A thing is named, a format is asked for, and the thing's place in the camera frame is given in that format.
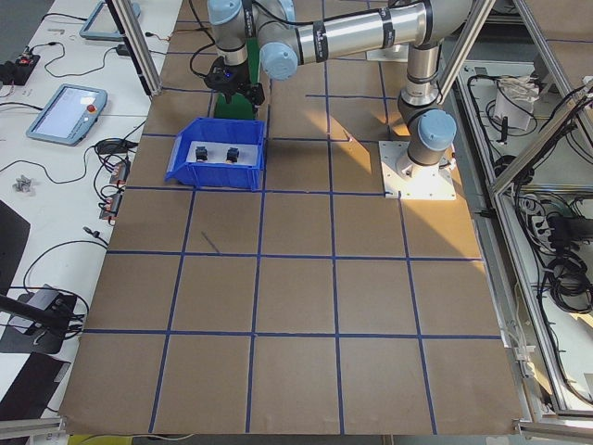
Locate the aluminium frame post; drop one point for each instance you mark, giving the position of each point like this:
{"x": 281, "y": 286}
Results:
{"x": 129, "y": 28}

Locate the white foam in left bin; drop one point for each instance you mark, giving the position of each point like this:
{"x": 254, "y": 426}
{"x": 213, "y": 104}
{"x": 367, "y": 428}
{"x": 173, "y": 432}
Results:
{"x": 249, "y": 154}

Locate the teach pendant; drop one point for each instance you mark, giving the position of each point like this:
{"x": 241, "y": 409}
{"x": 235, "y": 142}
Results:
{"x": 100, "y": 26}
{"x": 69, "y": 115}

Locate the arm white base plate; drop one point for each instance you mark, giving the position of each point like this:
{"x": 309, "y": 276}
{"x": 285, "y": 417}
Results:
{"x": 406, "y": 180}

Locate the yellow push button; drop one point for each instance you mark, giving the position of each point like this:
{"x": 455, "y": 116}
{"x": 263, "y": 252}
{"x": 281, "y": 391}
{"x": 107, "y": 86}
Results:
{"x": 201, "y": 153}

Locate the red push button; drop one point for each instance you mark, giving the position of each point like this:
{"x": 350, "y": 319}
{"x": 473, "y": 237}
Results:
{"x": 232, "y": 156}

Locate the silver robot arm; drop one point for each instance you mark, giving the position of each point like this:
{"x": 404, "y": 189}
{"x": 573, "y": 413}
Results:
{"x": 286, "y": 44}

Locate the far teach pendant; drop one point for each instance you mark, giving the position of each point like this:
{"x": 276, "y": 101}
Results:
{"x": 100, "y": 26}

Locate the black power adapter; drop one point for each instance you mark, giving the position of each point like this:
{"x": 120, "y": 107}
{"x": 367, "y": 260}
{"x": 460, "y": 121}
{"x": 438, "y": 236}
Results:
{"x": 122, "y": 50}

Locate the left blue plastic bin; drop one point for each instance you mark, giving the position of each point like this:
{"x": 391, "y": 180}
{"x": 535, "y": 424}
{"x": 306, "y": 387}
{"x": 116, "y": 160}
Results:
{"x": 202, "y": 174}

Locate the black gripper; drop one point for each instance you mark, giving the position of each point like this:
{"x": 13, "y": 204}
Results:
{"x": 241, "y": 79}

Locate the near teach pendant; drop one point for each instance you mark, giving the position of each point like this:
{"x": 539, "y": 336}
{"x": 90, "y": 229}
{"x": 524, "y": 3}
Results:
{"x": 69, "y": 115}

